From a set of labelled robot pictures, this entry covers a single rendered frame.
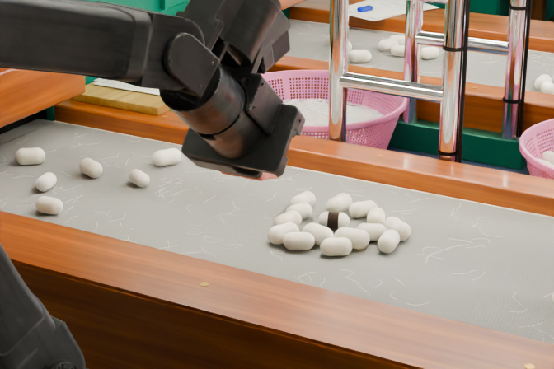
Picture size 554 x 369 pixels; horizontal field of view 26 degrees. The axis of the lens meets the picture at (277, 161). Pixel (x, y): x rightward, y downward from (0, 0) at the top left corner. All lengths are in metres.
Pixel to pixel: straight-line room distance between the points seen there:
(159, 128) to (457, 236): 0.46
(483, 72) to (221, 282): 0.89
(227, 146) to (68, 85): 0.58
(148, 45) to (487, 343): 0.38
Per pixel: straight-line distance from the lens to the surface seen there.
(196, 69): 0.95
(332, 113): 1.51
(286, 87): 1.79
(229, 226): 1.32
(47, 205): 1.36
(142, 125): 1.59
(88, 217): 1.36
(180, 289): 1.12
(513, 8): 1.64
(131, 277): 1.15
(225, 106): 1.00
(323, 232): 1.26
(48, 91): 1.57
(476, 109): 1.72
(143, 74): 0.92
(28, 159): 1.52
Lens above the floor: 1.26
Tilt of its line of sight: 20 degrees down
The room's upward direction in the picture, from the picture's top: straight up
